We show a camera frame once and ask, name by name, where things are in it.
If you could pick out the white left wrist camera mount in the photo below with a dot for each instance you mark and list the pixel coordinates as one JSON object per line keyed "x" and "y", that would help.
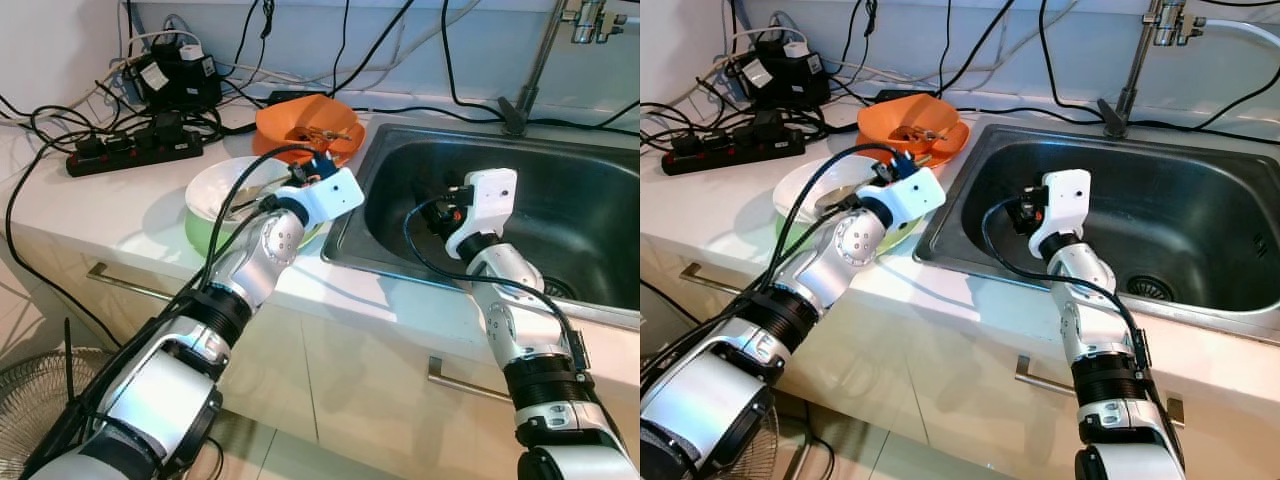
{"x": 920, "y": 195}
{"x": 335, "y": 195}

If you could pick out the orange plastic bowl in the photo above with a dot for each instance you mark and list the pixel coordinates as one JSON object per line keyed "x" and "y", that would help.
{"x": 290, "y": 120}
{"x": 890, "y": 120}

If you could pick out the white bowl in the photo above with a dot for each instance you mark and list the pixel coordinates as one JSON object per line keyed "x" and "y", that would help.
{"x": 800, "y": 190}
{"x": 215, "y": 190}

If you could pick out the light green plate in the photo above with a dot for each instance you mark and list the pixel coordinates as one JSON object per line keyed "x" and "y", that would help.
{"x": 790, "y": 235}
{"x": 200, "y": 235}

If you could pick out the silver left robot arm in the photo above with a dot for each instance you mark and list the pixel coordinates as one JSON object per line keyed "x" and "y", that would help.
{"x": 265, "y": 250}
{"x": 850, "y": 250}

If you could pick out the brown food scraps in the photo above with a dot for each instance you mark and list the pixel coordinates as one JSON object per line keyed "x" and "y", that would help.
{"x": 325, "y": 133}
{"x": 925, "y": 133}

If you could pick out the black power adapter box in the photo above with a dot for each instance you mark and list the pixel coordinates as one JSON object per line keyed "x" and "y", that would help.
{"x": 180, "y": 85}
{"x": 785, "y": 85}

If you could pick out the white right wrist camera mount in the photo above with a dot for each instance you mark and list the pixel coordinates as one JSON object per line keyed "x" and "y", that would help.
{"x": 490, "y": 200}
{"x": 1065, "y": 200}

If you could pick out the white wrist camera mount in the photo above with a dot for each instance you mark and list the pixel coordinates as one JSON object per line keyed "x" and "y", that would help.
{"x": 920, "y": 195}
{"x": 490, "y": 200}
{"x": 1065, "y": 200}
{"x": 335, "y": 195}

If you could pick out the stainless steel kitchen sink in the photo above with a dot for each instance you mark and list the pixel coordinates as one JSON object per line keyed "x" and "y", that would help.
{"x": 580, "y": 200}
{"x": 1180, "y": 210}

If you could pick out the metal sink faucet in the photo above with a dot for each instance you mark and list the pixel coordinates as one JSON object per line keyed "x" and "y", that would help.
{"x": 513, "y": 115}
{"x": 1112, "y": 118}

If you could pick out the grey metal floor fan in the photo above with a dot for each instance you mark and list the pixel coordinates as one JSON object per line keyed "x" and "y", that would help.
{"x": 760, "y": 455}
{"x": 30, "y": 400}

